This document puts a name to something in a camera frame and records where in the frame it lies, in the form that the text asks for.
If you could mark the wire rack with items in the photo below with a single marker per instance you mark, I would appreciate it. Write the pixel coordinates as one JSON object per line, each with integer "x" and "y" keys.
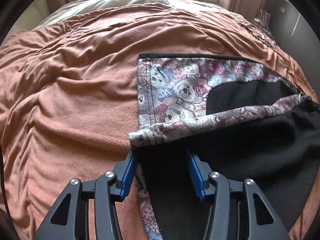
{"x": 261, "y": 21}

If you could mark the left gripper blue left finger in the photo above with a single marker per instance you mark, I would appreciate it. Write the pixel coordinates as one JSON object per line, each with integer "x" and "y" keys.
{"x": 68, "y": 216}

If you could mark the beige duvet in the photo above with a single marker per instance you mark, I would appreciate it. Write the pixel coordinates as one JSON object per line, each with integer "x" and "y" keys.
{"x": 80, "y": 7}

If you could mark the salmon pink bed blanket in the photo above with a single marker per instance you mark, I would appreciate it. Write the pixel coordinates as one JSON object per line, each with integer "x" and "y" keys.
{"x": 69, "y": 99}

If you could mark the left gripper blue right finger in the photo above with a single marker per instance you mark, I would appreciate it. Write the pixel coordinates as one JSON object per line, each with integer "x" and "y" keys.
{"x": 215, "y": 188}

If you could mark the black pants with patterned lining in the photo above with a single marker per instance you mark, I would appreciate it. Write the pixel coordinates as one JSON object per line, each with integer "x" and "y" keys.
{"x": 240, "y": 117}

